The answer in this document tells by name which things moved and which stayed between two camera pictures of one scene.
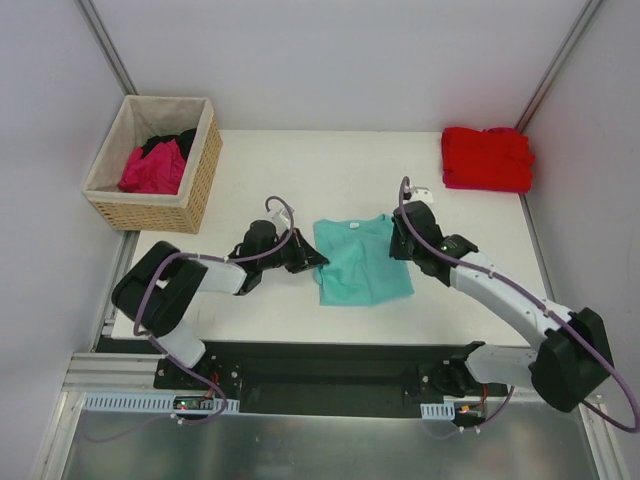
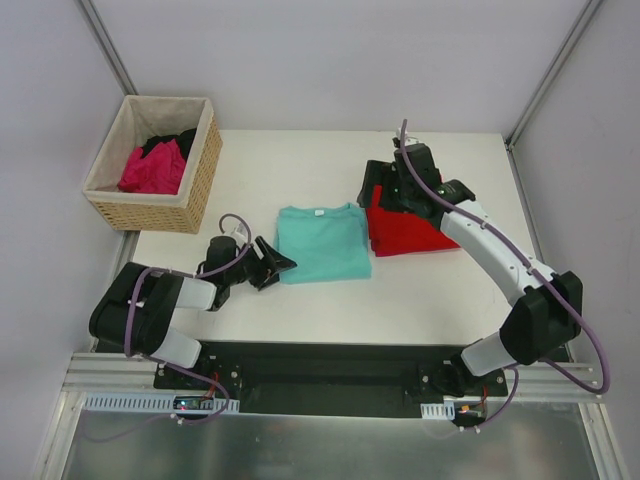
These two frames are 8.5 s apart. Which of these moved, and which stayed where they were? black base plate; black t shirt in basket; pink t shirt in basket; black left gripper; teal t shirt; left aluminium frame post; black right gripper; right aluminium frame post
Moved: teal t shirt; black left gripper; black right gripper
Stayed: black base plate; right aluminium frame post; pink t shirt in basket; left aluminium frame post; black t shirt in basket
